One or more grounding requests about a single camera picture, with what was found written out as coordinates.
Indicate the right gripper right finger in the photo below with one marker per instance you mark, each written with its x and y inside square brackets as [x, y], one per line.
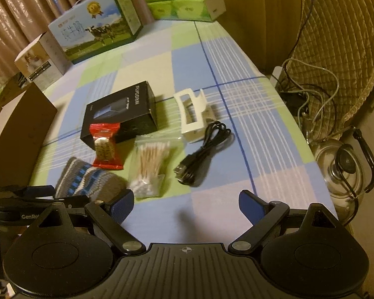
[264, 217]

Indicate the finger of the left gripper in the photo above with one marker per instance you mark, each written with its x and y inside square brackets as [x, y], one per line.
[35, 191]
[27, 203]

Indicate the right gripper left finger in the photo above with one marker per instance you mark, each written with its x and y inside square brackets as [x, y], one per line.
[108, 218]

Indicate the grey blue knitted sock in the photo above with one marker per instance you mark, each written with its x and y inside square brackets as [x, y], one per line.
[81, 178]

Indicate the cotton swabs bag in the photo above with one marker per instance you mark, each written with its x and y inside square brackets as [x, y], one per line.
[146, 174]

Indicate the red snack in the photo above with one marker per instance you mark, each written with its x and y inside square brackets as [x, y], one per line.
[107, 155]

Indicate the black electronics box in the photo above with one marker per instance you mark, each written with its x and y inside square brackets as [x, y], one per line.
[133, 108]

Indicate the brown open storage box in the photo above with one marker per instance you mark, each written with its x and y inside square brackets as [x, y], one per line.
[24, 124]

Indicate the steel kettle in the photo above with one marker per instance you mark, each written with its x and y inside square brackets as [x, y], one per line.
[343, 172]

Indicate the checkered bed sheet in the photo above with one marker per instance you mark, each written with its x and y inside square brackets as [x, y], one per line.
[227, 126]

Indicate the white product box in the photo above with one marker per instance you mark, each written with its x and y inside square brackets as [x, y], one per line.
[43, 61]

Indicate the blue milk carton box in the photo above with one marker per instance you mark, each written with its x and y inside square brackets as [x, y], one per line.
[92, 27]

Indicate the quilted chair cushion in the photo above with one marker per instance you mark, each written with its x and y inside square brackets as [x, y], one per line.
[334, 55]

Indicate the wooden wardrobe door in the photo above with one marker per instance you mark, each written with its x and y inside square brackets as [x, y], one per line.
[266, 30]

